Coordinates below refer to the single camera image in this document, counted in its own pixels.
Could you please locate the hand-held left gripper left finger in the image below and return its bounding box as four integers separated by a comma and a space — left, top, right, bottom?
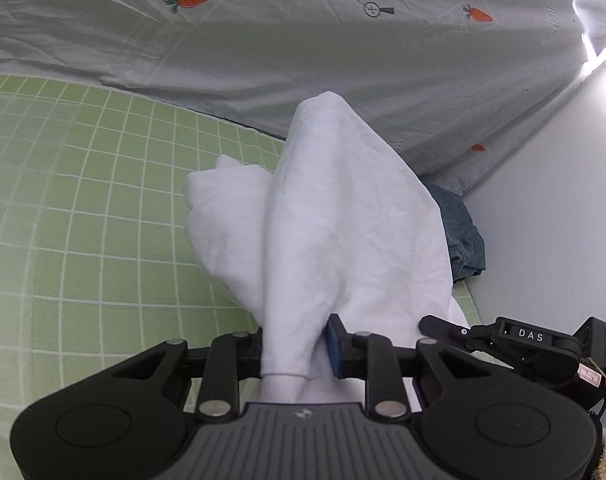
112, 329, 265, 422

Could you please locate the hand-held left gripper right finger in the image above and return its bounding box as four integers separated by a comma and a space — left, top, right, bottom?
325, 314, 484, 421

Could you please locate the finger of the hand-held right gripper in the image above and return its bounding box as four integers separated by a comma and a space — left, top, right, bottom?
419, 315, 484, 349

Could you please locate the white garment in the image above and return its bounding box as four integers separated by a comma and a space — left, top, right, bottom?
183, 90, 468, 406

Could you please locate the blue-grey denim garment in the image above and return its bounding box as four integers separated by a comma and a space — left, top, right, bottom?
423, 180, 486, 282

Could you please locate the green checked bedsheet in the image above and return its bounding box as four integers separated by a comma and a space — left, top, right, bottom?
0, 72, 484, 466

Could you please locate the grey carrot print bedsheet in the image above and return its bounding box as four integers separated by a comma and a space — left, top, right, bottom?
0, 0, 606, 197

